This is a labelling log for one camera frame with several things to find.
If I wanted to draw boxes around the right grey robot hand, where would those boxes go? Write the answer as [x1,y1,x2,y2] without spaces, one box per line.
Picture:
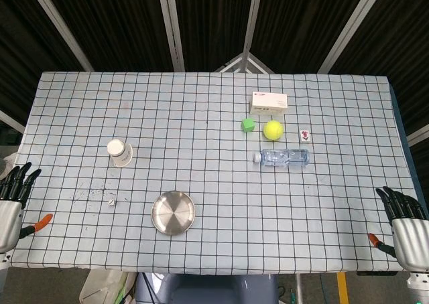
[367,185,429,272]

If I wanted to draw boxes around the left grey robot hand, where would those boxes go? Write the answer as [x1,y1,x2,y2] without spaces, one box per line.
[0,162,54,254]

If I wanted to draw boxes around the white paper cup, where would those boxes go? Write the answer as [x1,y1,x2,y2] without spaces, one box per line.
[107,139,133,168]

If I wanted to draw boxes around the round metal plate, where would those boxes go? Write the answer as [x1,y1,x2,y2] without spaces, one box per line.
[151,190,197,235]

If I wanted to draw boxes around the white crumpled cloth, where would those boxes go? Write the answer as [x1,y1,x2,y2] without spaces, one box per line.
[0,151,19,173]

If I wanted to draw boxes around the clear plastic water bottle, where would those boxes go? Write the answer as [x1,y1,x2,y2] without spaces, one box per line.
[252,149,310,167]

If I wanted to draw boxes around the yellow tennis ball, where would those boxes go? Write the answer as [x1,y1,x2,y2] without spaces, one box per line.
[263,120,285,141]

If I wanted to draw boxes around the light blue checked tablecloth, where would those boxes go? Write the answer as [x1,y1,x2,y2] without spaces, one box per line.
[0,70,424,273]

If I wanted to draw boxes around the white cardboard medicine box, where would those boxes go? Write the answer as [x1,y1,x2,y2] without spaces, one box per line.
[249,91,289,115]

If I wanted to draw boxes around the blue-grey robot torso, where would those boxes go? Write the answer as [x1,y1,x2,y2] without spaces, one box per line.
[135,273,279,304]

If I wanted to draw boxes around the grey aluminium frame post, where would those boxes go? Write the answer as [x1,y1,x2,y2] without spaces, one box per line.
[240,0,265,73]
[25,0,95,72]
[317,0,393,74]
[156,0,186,72]
[0,109,26,134]
[407,125,429,147]

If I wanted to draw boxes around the aluminium triangular frame brace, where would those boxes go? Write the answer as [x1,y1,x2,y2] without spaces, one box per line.
[214,52,276,74]

